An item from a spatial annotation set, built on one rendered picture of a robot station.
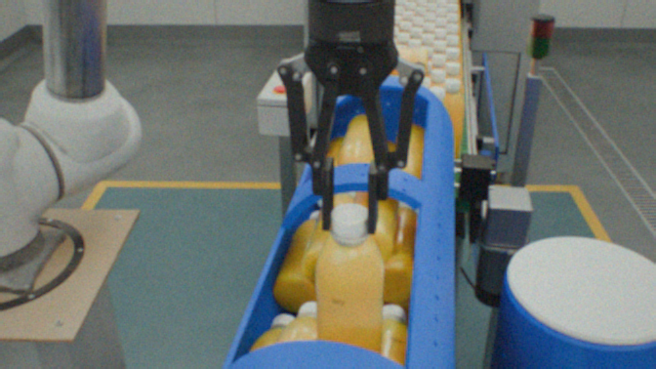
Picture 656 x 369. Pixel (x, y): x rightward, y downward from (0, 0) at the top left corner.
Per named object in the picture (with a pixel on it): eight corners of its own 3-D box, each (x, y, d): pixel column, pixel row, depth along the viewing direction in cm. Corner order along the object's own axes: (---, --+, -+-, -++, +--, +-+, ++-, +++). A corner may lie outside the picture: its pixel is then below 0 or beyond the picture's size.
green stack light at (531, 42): (526, 57, 172) (529, 38, 169) (524, 49, 177) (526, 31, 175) (552, 58, 171) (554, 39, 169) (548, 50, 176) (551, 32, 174)
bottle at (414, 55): (427, 77, 174) (350, 74, 177) (429, 49, 173) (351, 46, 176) (427, 76, 167) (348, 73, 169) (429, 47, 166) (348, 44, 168)
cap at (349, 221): (339, 215, 69) (339, 200, 69) (374, 221, 68) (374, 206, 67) (325, 234, 66) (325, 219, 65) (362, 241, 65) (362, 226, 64)
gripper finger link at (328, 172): (329, 171, 63) (321, 170, 63) (329, 231, 66) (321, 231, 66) (334, 156, 65) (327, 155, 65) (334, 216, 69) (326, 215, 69)
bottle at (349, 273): (330, 342, 81) (329, 202, 71) (388, 356, 79) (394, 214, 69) (307, 385, 75) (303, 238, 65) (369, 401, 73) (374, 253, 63)
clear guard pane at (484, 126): (476, 292, 197) (496, 147, 174) (471, 170, 265) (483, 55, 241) (478, 293, 197) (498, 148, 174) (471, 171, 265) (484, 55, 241)
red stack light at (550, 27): (529, 38, 169) (531, 22, 167) (526, 31, 175) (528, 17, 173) (554, 39, 168) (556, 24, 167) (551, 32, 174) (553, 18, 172)
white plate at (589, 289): (583, 361, 93) (581, 367, 93) (723, 312, 102) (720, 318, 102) (476, 256, 115) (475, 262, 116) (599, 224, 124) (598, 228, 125)
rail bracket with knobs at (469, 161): (450, 203, 157) (453, 165, 152) (450, 188, 163) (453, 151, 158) (491, 207, 156) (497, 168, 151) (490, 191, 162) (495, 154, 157)
